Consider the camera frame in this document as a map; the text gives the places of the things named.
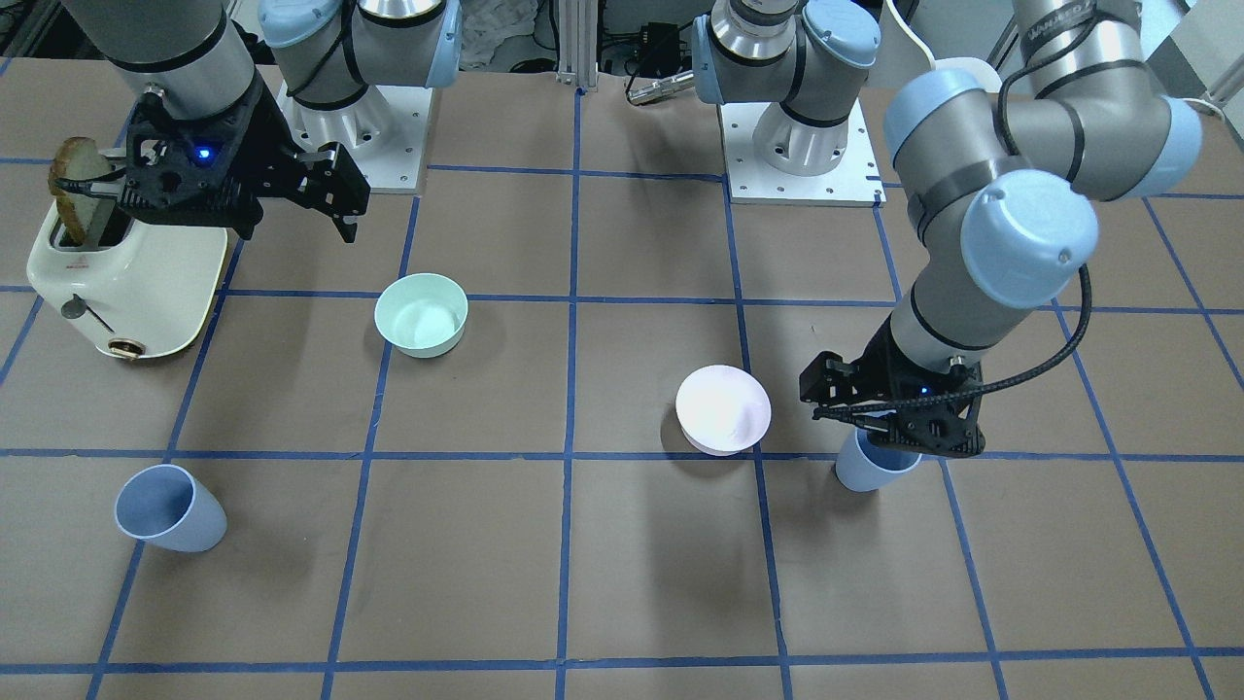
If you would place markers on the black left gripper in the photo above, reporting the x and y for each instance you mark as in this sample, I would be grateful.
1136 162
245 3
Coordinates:
878 366

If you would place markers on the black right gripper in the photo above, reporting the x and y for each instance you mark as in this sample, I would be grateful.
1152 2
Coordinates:
260 146

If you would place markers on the blue cup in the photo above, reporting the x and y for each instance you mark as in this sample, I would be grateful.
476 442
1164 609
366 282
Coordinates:
864 467
166 506

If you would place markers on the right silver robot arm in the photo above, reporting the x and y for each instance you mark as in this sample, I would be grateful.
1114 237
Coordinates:
330 52

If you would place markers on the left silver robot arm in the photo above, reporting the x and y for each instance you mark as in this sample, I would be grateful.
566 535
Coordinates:
1000 193

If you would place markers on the pink bowl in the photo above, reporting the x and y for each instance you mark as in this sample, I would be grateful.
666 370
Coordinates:
722 410

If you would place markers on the mint green bowl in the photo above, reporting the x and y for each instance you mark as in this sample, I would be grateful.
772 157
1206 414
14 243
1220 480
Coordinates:
423 315

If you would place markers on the cream white toaster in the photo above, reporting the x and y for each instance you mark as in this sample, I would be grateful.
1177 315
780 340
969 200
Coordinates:
145 297

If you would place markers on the toast slice in toaster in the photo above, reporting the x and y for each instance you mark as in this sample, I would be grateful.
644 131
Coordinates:
78 159

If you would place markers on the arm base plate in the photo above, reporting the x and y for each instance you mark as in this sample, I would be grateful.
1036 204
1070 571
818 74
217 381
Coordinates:
772 159
386 132

